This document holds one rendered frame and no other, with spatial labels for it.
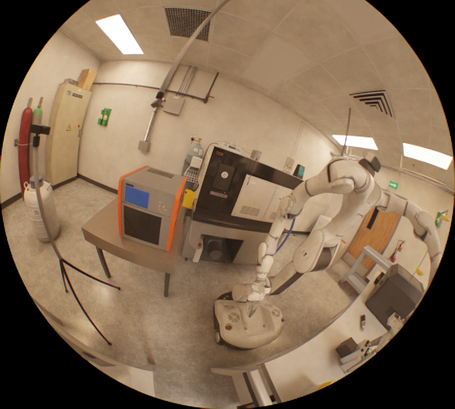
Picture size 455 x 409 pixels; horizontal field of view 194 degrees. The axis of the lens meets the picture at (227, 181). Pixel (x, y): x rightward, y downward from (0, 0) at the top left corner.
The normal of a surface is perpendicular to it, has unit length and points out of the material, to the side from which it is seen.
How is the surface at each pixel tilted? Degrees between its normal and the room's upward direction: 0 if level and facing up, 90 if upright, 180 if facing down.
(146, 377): 0
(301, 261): 90
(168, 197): 90
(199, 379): 0
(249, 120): 90
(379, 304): 90
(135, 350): 0
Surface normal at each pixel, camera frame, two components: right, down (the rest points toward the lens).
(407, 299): -0.93, -0.27
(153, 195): 0.19, 0.27
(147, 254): 0.33, -0.93
